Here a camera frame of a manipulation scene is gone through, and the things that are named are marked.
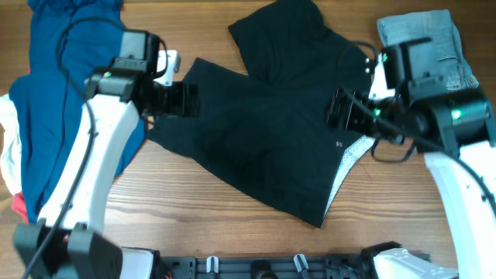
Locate black shorts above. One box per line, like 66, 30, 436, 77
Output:
148, 0, 370, 227

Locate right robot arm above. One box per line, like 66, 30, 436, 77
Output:
325, 37, 495, 278

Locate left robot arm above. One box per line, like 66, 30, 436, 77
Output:
13, 29, 199, 278

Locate folded light blue jeans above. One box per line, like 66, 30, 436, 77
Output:
377, 9, 479, 91

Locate blue garment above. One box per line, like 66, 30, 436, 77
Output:
9, 0, 122, 222

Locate white garment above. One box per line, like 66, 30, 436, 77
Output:
1, 95, 22, 195

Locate red garment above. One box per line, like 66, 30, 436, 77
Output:
11, 192, 29, 223

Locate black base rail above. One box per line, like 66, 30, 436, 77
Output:
162, 253, 378, 279

